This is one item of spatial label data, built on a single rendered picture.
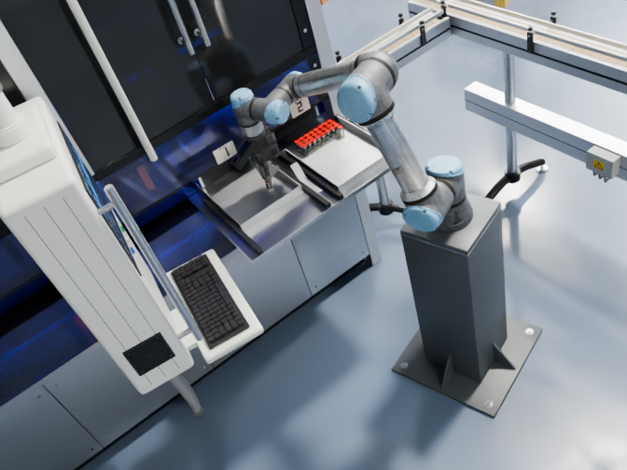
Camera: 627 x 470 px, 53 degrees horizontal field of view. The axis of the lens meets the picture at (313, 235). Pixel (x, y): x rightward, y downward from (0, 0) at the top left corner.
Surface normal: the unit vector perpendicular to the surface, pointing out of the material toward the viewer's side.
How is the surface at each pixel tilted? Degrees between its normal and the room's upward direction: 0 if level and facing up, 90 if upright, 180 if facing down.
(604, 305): 0
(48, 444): 90
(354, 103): 83
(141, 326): 90
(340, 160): 0
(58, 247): 90
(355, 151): 0
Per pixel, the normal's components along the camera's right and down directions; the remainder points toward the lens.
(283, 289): 0.57, 0.47
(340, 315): -0.23, -0.70
